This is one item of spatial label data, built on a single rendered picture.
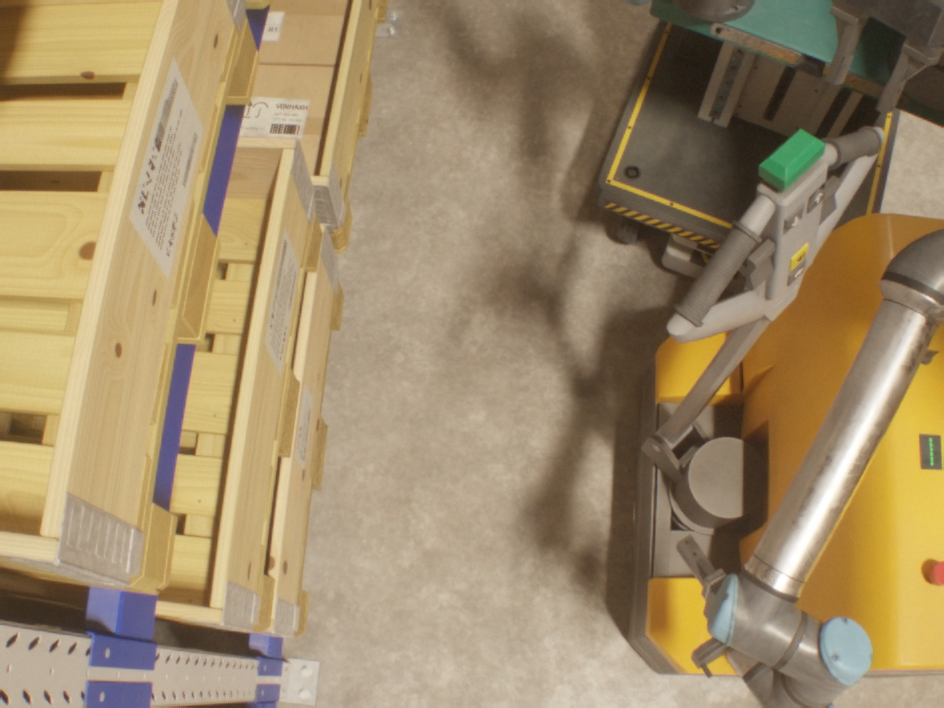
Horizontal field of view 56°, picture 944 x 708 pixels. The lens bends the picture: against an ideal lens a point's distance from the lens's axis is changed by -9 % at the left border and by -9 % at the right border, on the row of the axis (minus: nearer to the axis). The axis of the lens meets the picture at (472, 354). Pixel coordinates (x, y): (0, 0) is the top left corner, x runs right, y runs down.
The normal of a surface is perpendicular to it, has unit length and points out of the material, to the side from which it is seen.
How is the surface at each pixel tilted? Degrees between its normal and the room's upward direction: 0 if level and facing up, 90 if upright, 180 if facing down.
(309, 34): 0
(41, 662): 90
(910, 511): 14
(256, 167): 90
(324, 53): 0
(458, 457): 0
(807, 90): 90
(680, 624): 22
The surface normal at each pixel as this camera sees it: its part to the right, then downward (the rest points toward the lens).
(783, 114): -0.37, 0.87
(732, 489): 0.00, -0.33
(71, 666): 1.00, 0.07
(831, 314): -0.96, -0.16
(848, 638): 0.30, -0.64
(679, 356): -0.37, -0.33
